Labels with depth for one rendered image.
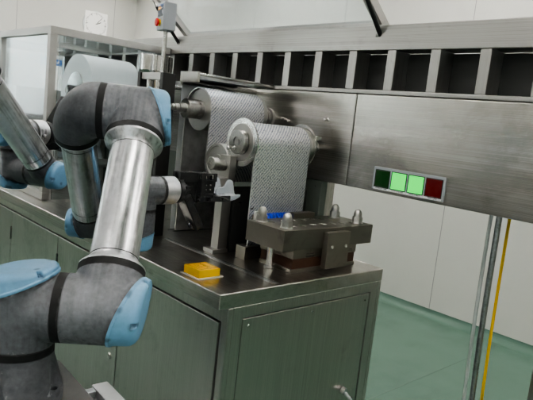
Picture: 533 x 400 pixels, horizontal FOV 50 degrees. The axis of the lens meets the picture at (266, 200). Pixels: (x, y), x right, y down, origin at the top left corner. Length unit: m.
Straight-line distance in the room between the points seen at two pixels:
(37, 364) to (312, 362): 0.91
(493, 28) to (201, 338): 1.12
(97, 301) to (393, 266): 3.84
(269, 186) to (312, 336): 0.47
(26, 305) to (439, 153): 1.17
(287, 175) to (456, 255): 2.69
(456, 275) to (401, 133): 2.69
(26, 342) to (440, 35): 1.33
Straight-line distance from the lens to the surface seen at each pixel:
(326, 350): 1.76
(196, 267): 1.52
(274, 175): 1.78
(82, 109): 1.18
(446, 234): 4.38
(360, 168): 1.85
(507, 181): 1.60
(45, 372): 1.04
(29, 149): 1.56
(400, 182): 1.75
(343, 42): 1.96
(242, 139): 1.72
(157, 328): 1.70
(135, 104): 1.17
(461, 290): 4.37
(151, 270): 1.64
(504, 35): 1.66
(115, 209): 1.05
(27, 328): 0.99
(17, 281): 0.97
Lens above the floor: 1.33
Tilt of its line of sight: 8 degrees down
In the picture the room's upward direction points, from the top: 6 degrees clockwise
